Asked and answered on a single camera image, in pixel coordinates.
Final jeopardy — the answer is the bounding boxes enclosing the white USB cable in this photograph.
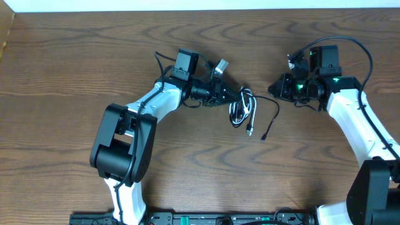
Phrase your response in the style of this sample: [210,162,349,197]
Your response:
[230,88,258,137]

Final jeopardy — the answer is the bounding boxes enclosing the black USB cable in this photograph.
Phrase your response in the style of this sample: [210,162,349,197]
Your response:
[228,86,280,143]

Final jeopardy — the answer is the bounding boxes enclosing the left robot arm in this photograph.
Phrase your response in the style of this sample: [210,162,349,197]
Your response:
[89,49,241,224]

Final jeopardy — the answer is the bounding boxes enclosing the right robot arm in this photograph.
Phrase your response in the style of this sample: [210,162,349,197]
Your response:
[268,46,399,224]

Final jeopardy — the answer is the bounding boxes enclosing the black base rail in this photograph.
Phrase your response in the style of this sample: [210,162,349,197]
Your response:
[68,208,319,225]

